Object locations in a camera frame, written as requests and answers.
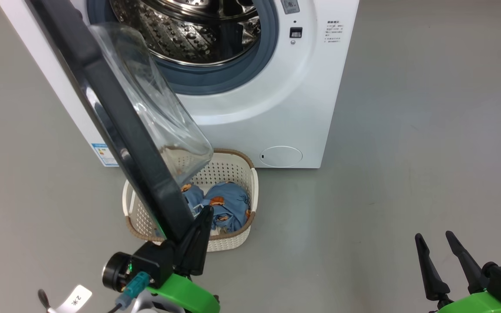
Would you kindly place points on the round white filter cover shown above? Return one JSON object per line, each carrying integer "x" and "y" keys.
{"x": 281, "y": 156}

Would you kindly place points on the white front-load washing machine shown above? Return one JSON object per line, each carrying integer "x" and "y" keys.
{"x": 268, "y": 108}

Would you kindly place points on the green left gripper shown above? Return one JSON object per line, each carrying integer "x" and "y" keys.
{"x": 185, "y": 298}

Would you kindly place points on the cream perforated laundry basket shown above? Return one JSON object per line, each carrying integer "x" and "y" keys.
{"x": 233, "y": 169}

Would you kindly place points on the blue energy label sticker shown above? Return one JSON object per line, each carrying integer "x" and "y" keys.
{"x": 105, "y": 155}

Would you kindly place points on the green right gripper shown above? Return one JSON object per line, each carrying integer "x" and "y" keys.
{"x": 476, "y": 304}

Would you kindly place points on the grey instruction plate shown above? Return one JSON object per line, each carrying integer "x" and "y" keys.
{"x": 290, "y": 6}

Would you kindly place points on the black round glass washer door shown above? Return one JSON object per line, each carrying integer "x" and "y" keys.
{"x": 120, "y": 121}

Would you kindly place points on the small printed text label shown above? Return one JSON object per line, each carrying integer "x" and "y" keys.
{"x": 333, "y": 32}

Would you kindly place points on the blue bear print garment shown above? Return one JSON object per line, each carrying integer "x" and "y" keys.
{"x": 192, "y": 198}
{"x": 228, "y": 202}

